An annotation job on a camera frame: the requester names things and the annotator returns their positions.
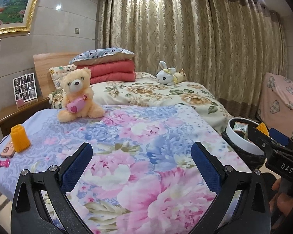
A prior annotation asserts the wall switch plate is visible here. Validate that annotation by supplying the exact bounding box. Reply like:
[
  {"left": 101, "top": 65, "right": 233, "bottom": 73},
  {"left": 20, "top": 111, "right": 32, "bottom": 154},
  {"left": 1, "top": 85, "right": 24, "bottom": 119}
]
[{"left": 74, "top": 28, "right": 80, "bottom": 34}]

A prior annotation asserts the white rabbit plush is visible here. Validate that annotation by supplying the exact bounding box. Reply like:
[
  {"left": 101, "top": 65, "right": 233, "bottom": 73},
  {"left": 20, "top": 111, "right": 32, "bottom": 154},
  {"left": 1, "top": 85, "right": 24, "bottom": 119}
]
[{"left": 155, "top": 61, "right": 178, "bottom": 86}]

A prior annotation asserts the beige patterned curtain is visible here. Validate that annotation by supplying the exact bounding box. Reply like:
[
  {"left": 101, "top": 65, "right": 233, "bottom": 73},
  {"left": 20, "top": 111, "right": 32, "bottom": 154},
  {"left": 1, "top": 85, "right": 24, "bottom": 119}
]
[{"left": 99, "top": 0, "right": 287, "bottom": 117}]

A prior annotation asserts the blue patterned pillow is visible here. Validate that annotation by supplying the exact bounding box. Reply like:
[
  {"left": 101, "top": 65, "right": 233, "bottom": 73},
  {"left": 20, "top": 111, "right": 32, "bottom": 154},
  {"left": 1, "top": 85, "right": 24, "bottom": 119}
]
[{"left": 69, "top": 48, "right": 136, "bottom": 66}]

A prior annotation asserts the green milk carton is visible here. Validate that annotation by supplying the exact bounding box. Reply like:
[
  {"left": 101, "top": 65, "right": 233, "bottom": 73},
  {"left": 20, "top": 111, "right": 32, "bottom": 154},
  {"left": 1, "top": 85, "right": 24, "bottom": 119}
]
[{"left": 233, "top": 121, "right": 248, "bottom": 135}]

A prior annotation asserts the wooden headboard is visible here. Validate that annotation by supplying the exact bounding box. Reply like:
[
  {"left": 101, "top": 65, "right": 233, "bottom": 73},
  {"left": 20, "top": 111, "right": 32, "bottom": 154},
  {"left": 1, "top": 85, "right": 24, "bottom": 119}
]
[{"left": 32, "top": 51, "right": 80, "bottom": 98}]

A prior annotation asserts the cartoon print pillow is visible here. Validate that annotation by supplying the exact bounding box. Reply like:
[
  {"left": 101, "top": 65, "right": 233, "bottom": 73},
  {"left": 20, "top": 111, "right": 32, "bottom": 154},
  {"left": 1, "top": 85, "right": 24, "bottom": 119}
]
[{"left": 48, "top": 65, "right": 76, "bottom": 109}]

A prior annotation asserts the black white photo frame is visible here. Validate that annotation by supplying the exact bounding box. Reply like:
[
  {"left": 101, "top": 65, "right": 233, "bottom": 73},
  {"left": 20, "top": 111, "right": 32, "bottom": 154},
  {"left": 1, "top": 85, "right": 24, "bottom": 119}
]
[{"left": 13, "top": 73, "right": 37, "bottom": 102}]

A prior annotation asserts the tan animal plush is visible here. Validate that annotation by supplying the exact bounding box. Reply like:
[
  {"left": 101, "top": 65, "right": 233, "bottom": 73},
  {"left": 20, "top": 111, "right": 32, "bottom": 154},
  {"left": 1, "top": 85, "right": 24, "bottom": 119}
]
[{"left": 173, "top": 69, "right": 187, "bottom": 84}]

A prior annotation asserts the pink heart covered furniture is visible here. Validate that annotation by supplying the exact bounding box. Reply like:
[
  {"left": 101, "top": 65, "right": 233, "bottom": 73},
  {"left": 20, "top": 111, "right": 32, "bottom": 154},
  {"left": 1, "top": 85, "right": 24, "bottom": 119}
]
[{"left": 257, "top": 72, "right": 293, "bottom": 139}]

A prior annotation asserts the gold framed landscape painting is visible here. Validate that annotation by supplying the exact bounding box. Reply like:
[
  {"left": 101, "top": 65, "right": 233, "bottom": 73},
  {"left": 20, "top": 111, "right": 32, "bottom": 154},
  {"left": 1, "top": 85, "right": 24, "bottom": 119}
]
[{"left": 0, "top": 0, "right": 37, "bottom": 35}]

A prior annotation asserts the folded red blanket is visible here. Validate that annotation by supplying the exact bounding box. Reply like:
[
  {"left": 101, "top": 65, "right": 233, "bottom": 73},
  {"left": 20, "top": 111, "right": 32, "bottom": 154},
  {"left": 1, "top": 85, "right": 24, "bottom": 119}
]
[{"left": 77, "top": 60, "right": 136, "bottom": 85}]

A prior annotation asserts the cream rose floral duvet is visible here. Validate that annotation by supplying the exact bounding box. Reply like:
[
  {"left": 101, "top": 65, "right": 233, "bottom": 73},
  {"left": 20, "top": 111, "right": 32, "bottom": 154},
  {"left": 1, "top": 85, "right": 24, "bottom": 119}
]
[{"left": 91, "top": 72, "right": 231, "bottom": 133}]

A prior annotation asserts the beige teddy bear plush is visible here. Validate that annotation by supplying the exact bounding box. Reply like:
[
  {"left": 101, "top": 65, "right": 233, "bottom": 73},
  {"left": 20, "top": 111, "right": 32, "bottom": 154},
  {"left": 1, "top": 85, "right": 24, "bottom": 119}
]
[{"left": 57, "top": 67, "right": 105, "bottom": 123}]

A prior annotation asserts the white rimmed black trash bin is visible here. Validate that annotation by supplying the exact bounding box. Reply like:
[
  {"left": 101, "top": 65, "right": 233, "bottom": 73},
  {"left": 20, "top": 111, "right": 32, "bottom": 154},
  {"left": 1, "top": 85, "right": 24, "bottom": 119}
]
[{"left": 221, "top": 117, "right": 266, "bottom": 170}]

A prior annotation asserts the pink phone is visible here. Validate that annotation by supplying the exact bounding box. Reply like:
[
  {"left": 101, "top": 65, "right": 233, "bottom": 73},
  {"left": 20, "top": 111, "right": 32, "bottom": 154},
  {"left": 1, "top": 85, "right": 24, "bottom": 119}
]
[{"left": 0, "top": 141, "right": 15, "bottom": 159}]

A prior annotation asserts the wooden nightstand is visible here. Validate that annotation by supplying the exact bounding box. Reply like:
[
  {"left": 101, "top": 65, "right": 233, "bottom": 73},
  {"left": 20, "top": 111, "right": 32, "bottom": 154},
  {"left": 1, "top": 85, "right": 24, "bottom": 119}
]
[{"left": 0, "top": 97, "right": 51, "bottom": 136}]

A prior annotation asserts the person's right hand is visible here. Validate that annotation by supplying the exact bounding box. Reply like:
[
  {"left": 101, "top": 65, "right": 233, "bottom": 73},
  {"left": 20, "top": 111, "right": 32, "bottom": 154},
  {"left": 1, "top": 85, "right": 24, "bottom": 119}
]
[{"left": 268, "top": 177, "right": 293, "bottom": 219}]

